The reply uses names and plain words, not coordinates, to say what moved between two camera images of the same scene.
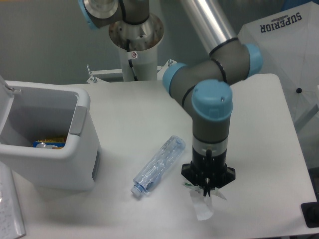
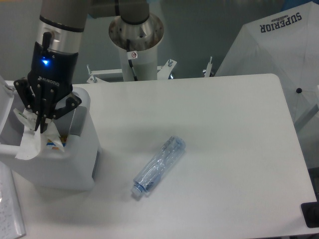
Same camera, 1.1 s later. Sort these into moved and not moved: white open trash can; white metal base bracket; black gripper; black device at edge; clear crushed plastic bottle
Moved: black gripper
Not moved: white metal base bracket; clear crushed plastic bottle; black device at edge; white open trash can
